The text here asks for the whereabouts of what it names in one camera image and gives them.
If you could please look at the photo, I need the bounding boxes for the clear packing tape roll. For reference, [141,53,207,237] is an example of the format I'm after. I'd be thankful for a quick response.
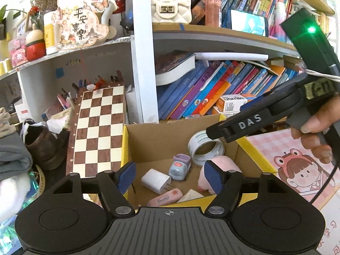
[188,130,225,166]

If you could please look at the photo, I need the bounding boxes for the red white round doll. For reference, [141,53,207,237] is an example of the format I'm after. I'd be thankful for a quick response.
[25,24,46,62]

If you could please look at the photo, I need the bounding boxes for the brown leather shoe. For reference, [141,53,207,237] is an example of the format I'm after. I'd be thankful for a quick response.
[20,119,69,170]

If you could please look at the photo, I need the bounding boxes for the white charger plug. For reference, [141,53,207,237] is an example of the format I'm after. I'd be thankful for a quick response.
[141,169,172,195]

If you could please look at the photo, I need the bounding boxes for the yellow cardboard box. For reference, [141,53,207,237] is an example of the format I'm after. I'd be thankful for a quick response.
[122,115,276,208]

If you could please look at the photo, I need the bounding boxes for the black tracker with green light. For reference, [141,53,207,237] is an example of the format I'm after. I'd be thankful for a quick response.
[281,8,339,75]

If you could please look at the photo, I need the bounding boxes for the person right hand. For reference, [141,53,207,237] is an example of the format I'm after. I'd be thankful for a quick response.
[291,94,340,163]

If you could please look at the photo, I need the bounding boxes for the pink eraser case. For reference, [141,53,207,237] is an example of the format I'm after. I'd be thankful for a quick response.
[147,188,183,207]

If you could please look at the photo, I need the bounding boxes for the ceramic cat ornament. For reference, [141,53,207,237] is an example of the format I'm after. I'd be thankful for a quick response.
[52,0,118,50]

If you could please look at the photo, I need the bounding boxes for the white soap block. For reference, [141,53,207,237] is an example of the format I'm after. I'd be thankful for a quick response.
[177,189,204,203]

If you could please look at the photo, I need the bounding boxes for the upper orange white box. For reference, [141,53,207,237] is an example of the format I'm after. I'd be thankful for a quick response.
[215,94,248,113]

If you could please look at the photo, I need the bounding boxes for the wooden chessboard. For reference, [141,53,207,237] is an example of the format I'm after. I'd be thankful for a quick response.
[66,85,126,178]

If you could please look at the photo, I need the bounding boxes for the pink checkered desk mat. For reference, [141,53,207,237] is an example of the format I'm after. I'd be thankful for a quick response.
[247,129,339,254]

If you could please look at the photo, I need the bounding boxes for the lower orange white box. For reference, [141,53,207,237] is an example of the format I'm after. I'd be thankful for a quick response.
[211,106,240,118]

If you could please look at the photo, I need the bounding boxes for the white quilted handbag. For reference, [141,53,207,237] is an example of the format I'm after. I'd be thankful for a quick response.
[151,0,192,24]

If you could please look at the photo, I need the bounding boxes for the pink spray bottle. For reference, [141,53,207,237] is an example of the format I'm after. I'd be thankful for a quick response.
[205,0,221,28]

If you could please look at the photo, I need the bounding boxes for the pink plush pig toy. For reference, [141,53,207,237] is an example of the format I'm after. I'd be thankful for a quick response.
[198,155,241,195]

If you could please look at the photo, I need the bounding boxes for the small purple toy car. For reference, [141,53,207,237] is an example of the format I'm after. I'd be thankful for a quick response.
[168,154,191,181]

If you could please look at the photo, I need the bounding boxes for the white bookshelf frame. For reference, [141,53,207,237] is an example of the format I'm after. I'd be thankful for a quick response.
[14,10,300,123]

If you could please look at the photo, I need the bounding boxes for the row of colourful books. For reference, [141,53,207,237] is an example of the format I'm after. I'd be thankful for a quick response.
[155,50,303,120]

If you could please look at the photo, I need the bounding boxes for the orange white box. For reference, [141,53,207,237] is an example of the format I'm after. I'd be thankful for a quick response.
[211,106,240,118]
[215,94,248,113]

